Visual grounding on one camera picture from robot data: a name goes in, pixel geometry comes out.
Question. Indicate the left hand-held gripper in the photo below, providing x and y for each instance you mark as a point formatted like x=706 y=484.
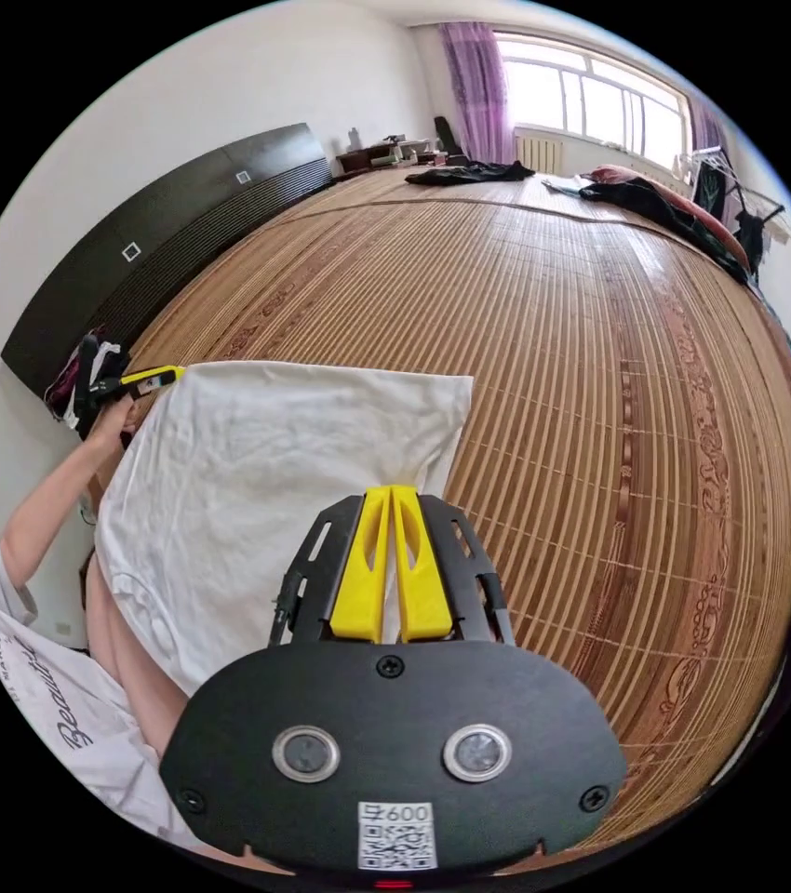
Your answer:
x=97 y=380

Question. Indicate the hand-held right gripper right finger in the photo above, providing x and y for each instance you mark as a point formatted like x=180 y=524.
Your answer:
x=423 y=593

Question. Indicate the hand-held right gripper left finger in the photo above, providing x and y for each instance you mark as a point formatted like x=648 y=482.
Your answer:
x=357 y=593

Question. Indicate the white short sleeve shirt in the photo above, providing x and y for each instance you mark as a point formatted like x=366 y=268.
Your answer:
x=263 y=488

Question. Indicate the person's left forearm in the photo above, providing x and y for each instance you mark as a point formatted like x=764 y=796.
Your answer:
x=46 y=509

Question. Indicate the person's right forearm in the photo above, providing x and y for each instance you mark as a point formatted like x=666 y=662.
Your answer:
x=134 y=663

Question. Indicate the person's left hand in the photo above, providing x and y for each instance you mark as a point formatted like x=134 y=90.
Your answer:
x=113 y=425

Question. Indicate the person's right hand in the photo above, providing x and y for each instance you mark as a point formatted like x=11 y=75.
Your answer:
x=256 y=857

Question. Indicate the pile of clothes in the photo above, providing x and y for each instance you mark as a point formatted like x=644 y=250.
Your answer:
x=668 y=202
x=71 y=384

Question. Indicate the bed with woven mat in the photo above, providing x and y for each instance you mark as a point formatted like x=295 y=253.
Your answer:
x=542 y=391

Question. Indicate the person's body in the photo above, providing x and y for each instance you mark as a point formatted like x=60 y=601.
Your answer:
x=67 y=711

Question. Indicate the dark wooden desk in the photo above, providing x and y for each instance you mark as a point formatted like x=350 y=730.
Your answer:
x=381 y=155

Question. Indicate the black garment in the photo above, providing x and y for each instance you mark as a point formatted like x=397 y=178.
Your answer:
x=469 y=171

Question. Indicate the light blue garment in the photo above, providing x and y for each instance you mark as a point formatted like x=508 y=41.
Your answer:
x=561 y=185

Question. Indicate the purple curtain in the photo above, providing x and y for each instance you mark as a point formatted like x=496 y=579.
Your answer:
x=479 y=91
x=707 y=125

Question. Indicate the white radiator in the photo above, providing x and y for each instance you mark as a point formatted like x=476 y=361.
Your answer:
x=538 y=152

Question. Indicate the clothes drying rack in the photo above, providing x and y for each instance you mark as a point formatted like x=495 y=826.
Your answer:
x=744 y=202

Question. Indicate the window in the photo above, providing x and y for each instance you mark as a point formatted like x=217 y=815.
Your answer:
x=591 y=91

